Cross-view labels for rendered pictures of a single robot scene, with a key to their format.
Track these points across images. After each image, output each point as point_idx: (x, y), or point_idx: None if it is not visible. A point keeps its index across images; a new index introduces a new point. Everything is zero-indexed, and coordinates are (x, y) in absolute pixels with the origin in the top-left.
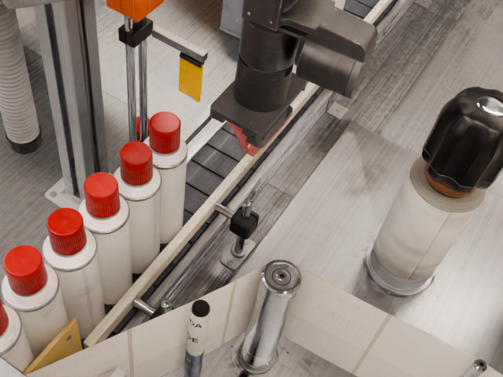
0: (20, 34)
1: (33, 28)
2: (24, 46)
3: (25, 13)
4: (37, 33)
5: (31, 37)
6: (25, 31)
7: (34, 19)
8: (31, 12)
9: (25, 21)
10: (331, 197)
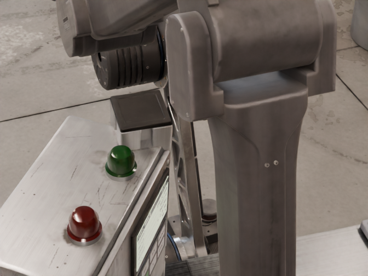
0: (197, 263)
1: (211, 262)
2: (192, 275)
3: (303, 180)
4: (210, 268)
5: (203, 270)
6: (203, 261)
7: (218, 253)
8: (309, 182)
9: (299, 188)
10: None
